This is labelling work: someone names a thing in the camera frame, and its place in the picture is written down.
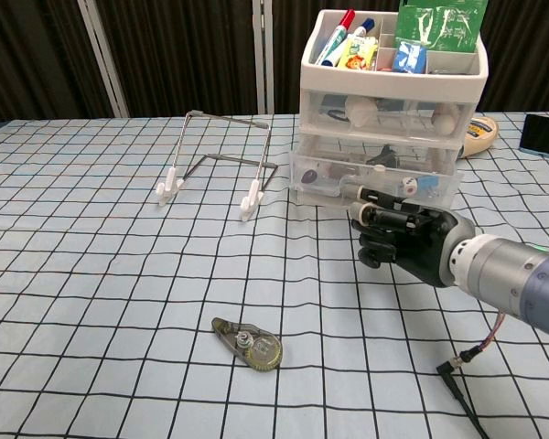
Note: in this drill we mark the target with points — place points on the clear drawer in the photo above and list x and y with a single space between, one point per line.
320 191
322 125

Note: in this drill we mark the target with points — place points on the black smartphone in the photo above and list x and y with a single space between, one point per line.
543 135

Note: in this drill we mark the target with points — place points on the dark oval trinket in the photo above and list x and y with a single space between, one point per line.
310 176

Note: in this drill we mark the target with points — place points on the blue cap whiteboard marker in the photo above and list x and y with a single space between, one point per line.
343 46

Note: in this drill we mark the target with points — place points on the red cap whiteboard marker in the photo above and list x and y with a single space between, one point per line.
334 39

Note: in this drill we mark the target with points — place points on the black binder clip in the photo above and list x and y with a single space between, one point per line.
384 156

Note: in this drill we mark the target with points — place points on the grey correction tape dispenser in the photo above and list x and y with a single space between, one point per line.
261 350

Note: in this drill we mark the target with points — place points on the blue white packet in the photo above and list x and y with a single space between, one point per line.
409 57

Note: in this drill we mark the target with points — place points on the brown square item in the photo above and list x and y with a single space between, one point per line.
338 171

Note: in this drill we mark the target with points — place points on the yellow cartoon packet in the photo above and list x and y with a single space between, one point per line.
357 55

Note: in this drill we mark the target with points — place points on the white drawer organizer with supplies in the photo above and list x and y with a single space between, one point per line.
393 80

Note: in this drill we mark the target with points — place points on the clear top drawer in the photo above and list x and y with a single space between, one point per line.
322 125

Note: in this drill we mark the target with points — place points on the white dice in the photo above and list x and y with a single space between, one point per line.
408 185

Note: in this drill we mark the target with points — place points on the green tea packet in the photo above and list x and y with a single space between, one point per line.
439 25

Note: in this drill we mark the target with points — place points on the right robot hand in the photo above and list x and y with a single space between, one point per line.
421 242

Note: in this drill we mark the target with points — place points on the checked light blue tablecloth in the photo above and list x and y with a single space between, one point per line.
119 274

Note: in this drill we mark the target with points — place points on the light blue clip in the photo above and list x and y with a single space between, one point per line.
427 184

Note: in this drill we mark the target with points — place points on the white small ball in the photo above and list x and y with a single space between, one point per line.
444 123

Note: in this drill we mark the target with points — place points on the black folding screen white frame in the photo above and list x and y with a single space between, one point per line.
187 55

